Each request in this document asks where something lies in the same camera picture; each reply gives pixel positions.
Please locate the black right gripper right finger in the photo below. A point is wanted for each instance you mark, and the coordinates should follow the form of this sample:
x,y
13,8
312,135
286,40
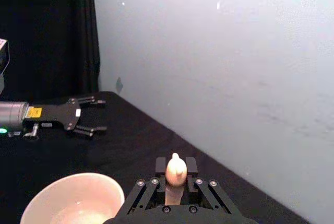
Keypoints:
x,y
208,195

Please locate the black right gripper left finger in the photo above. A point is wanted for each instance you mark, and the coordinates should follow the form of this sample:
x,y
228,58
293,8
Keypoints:
x,y
146,195

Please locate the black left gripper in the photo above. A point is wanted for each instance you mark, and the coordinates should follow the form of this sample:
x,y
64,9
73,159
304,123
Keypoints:
x,y
52,115

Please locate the cream rounded plastic piece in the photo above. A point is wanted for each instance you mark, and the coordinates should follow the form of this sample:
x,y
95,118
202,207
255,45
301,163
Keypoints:
x,y
176,174

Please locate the black table cloth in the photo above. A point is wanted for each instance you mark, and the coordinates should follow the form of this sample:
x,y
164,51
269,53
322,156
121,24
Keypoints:
x,y
130,140

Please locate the cream round bowl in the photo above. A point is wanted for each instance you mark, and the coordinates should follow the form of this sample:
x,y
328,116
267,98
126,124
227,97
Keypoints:
x,y
70,200

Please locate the black curtain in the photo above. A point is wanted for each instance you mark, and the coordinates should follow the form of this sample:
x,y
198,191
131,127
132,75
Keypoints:
x,y
47,30

